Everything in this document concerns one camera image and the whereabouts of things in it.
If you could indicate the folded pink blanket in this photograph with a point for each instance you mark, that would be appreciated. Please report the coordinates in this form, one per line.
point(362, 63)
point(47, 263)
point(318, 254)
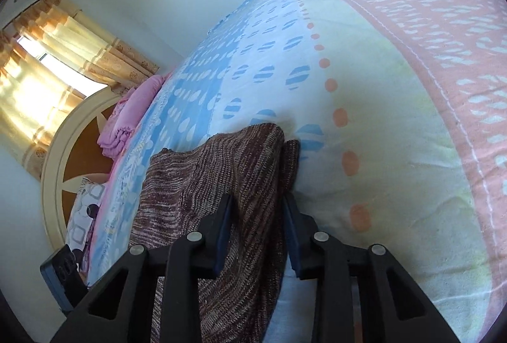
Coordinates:
point(130, 113)

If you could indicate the window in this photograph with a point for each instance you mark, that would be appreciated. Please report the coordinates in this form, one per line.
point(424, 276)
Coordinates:
point(51, 63)

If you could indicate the brown knit sweater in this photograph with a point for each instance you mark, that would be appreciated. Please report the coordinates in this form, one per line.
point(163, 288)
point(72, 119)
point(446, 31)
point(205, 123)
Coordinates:
point(237, 168)

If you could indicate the grey patterned pillow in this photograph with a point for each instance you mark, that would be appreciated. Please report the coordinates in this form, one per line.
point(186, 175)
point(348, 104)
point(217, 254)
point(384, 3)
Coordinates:
point(83, 216)

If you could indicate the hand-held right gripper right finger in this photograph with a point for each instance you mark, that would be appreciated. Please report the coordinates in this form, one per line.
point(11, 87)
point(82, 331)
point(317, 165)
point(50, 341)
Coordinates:
point(292, 240)

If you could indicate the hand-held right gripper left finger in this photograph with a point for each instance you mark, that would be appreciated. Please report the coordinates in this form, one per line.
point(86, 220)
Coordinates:
point(222, 236)

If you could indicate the cream wooden headboard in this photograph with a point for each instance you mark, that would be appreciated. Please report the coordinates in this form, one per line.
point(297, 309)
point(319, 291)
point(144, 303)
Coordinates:
point(55, 168)

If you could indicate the blue smartphone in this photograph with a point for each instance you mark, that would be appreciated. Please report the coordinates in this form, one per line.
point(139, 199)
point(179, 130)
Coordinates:
point(59, 271)

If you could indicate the dotted pastel bed sheet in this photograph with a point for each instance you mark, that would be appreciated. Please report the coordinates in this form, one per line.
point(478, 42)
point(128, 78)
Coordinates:
point(396, 109)

